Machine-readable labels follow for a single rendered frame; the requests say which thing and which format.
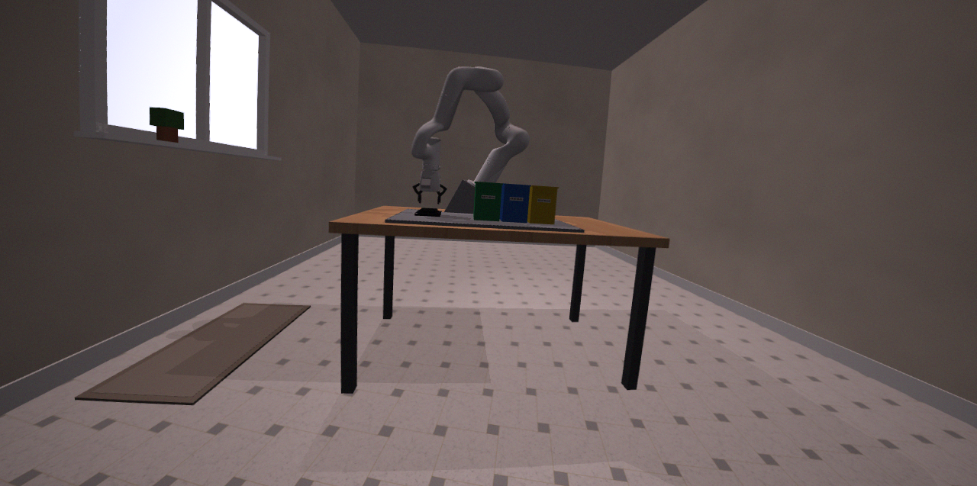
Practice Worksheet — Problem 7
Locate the yellow open-top bin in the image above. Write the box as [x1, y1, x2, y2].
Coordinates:
[527, 185, 559, 224]

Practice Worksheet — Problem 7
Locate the green bin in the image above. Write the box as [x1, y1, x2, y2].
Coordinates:
[473, 182, 503, 221]

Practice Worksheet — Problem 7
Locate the blue bin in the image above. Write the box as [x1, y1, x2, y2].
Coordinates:
[500, 183, 531, 223]

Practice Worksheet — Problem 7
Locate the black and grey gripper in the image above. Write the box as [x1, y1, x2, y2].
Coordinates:
[413, 170, 447, 204]

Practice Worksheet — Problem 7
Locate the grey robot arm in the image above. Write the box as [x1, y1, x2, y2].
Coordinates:
[411, 66, 530, 186]

